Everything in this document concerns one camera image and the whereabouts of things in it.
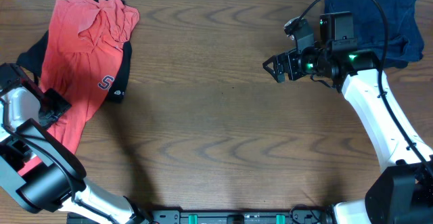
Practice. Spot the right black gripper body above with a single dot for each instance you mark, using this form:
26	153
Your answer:
299	65

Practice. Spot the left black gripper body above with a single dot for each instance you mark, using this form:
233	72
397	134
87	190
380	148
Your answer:
49	107

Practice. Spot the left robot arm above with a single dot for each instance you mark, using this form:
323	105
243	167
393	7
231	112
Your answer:
40	173

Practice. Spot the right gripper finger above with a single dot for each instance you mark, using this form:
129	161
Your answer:
270	61
277	72

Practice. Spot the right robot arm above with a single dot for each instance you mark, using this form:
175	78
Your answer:
403	191

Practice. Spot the folded dark blue garment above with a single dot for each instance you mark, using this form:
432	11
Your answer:
405	43

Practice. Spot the red t-shirt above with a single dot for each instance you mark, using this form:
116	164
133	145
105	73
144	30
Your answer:
81	61

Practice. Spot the black t-shirt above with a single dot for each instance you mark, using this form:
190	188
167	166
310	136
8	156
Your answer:
120	78

